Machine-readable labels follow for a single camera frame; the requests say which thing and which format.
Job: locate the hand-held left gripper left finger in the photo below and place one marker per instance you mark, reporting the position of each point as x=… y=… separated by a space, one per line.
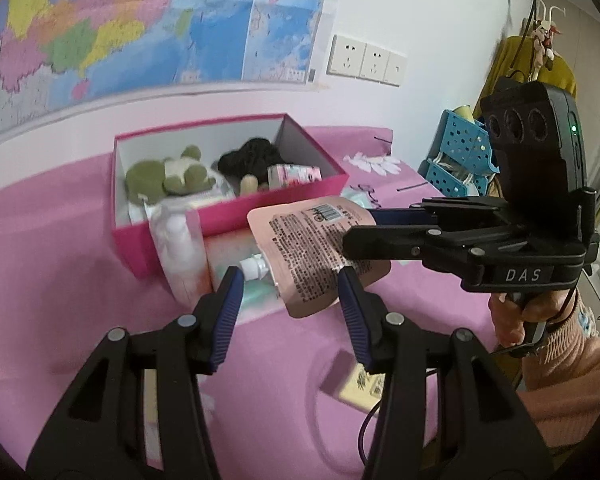
x=227 y=320

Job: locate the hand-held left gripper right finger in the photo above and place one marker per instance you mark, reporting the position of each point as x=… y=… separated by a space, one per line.
x=352 y=320

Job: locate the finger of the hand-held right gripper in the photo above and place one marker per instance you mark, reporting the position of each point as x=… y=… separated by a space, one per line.
x=380 y=245
x=395 y=216

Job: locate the pink spout pouch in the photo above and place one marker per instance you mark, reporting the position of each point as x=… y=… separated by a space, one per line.
x=300 y=255

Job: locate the small pink tissue pack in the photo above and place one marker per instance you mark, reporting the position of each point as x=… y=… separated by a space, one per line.
x=295 y=175

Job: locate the pink box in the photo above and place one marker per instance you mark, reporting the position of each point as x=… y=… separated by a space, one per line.
x=260 y=215

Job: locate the clear white cotton packet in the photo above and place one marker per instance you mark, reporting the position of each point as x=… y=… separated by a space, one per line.
x=190 y=205

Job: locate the cream soft piece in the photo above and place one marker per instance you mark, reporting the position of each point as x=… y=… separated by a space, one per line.
x=248 y=183

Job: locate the black scrunchie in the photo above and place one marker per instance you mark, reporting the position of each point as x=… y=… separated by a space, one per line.
x=250 y=157

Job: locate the green white plush toy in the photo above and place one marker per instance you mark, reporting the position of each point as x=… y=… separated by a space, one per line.
x=145 y=175

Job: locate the person's right forearm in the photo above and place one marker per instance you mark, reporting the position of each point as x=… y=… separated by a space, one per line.
x=570 y=375

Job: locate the person's right hand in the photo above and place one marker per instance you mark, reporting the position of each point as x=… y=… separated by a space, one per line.
x=505 y=320

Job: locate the pale printed packet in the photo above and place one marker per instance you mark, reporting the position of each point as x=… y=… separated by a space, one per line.
x=360 y=195

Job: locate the blue perforated basket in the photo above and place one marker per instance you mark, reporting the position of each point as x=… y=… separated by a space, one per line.
x=465 y=140
x=442 y=177

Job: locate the gold packet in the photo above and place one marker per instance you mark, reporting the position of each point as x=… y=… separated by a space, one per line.
x=360 y=385

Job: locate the pastel tissue pack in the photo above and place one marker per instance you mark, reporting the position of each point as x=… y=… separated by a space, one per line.
x=225 y=252

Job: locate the white pump bottle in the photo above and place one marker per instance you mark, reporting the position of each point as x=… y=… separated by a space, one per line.
x=180 y=255

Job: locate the yellow garment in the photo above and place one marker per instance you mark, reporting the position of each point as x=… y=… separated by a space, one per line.
x=560 y=75

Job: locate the hanging toy figure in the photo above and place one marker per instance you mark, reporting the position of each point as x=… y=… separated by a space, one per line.
x=542 y=35

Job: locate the white wall socket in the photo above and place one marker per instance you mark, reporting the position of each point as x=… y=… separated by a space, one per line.
x=395 y=69
x=346 y=56
x=376 y=62

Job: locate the wall map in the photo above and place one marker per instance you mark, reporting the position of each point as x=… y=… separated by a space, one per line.
x=105 y=25

